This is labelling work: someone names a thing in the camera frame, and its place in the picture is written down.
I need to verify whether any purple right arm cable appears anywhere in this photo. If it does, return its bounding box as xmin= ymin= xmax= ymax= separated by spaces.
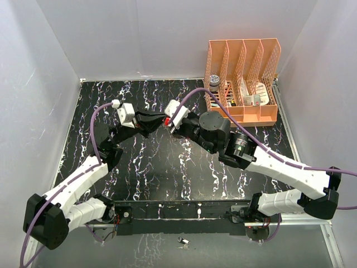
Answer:
xmin=170 ymin=88 xmax=357 ymax=242

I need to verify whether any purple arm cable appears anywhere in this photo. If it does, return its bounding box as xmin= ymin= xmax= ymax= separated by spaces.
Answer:
xmin=19 ymin=102 xmax=118 ymax=268
xmin=170 ymin=88 xmax=357 ymax=242

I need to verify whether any aluminium frame rail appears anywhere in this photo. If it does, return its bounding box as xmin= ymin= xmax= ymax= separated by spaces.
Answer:
xmin=272 ymin=78 xmax=345 ymax=267

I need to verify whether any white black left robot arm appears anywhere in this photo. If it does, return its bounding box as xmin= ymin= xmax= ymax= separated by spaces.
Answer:
xmin=23 ymin=108 xmax=171 ymax=250

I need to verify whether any orange plastic file organizer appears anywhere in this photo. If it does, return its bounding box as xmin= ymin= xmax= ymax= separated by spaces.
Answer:
xmin=204 ymin=38 xmax=281 ymax=127

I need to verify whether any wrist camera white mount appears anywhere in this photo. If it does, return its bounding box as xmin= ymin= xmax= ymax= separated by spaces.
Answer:
xmin=112 ymin=99 xmax=137 ymax=128
xmin=164 ymin=99 xmax=190 ymax=130

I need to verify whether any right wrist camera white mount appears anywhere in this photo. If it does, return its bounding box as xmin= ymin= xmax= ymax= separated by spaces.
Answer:
xmin=164 ymin=99 xmax=190 ymax=130

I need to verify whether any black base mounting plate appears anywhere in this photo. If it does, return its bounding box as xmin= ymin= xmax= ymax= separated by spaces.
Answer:
xmin=113 ymin=200 xmax=266 ymax=236

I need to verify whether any white round label card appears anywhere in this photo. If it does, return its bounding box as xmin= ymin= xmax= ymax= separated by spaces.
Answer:
xmin=240 ymin=81 xmax=270 ymax=106

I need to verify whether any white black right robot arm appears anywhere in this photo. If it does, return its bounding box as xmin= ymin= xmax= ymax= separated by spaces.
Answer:
xmin=164 ymin=111 xmax=341 ymax=222

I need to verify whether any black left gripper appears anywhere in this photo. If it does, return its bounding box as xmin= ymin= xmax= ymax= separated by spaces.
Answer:
xmin=111 ymin=107 xmax=167 ymax=147

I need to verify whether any small round grey jar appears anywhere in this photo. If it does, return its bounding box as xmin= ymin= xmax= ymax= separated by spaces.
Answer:
xmin=209 ymin=74 xmax=220 ymax=92

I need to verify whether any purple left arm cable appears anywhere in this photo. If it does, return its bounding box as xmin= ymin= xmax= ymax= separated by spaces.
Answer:
xmin=19 ymin=102 xmax=118 ymax=268

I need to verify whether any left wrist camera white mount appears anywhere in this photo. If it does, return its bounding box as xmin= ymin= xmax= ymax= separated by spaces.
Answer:
xmin=112 ymin=99 xmax=137 ymax=128

